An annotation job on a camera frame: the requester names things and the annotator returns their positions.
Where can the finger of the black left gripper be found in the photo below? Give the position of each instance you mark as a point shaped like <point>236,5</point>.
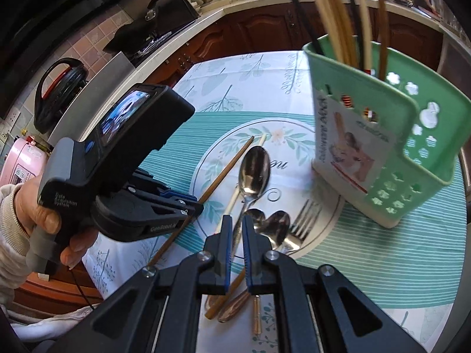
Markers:
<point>123,218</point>

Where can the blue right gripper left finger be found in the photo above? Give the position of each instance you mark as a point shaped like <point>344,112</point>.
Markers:
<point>217,272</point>

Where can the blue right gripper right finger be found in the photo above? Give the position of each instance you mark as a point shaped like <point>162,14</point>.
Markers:
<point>267,284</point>

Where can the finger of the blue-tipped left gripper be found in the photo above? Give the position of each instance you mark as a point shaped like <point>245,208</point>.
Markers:
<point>144,187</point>

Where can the steel spoon wooden handle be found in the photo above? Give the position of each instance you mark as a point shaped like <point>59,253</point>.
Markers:
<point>275,228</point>

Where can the dark brown wooden chopstick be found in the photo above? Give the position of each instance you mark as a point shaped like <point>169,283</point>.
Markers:
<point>205,196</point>

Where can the white chopstick red striped end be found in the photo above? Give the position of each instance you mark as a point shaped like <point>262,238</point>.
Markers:
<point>211,300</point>

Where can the bamboo chopstick red end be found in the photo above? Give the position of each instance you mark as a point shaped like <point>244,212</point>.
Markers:
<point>324,11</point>
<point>346,31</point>

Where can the person's left hand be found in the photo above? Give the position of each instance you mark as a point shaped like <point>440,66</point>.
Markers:
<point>31,215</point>

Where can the small steel spoon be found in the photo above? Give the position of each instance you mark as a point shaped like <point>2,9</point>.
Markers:
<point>252,225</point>

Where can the steel fork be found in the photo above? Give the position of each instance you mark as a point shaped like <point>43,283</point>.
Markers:
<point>303,224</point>

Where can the large steel spoon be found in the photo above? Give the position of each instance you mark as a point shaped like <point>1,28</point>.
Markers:
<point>253,179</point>

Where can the black wok on stove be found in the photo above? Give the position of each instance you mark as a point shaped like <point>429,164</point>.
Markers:
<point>141,36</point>

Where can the leaf pattern tablecloth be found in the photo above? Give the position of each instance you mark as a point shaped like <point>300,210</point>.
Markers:
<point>412,271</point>

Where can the pink appliance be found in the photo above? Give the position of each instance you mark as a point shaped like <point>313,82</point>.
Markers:
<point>24,162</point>

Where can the green plastic utensil holder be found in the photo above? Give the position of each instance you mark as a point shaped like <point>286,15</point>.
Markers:
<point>385,145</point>

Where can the black rice cooker red handle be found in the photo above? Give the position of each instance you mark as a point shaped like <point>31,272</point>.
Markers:
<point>50,106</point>

